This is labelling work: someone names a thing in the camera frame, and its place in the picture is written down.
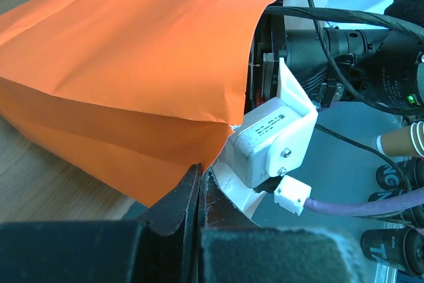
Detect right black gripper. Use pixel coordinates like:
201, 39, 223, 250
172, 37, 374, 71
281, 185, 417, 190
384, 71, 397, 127
246, 0, 319, 108

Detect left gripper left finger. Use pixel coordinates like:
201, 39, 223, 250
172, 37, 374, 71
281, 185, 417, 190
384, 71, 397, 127
1, 164, 202, 282

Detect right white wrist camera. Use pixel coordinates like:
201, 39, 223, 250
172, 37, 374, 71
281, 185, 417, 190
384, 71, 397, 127
224, 58, 318, 188

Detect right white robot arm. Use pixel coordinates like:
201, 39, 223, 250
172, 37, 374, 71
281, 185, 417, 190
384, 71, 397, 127
244, 0, 423, 117

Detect orange paper bag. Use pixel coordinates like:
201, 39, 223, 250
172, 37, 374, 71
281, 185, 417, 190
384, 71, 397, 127
0, 0, 334, 221

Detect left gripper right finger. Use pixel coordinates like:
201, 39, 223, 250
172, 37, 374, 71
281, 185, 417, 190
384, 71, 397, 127
198, 170, 375, 282

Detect spare black cups off table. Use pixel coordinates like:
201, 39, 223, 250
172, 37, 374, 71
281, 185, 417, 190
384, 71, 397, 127
360, 165, 423, 277

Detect brown paper cup stack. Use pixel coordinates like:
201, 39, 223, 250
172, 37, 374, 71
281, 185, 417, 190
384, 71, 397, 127
376, 121, 423, 158

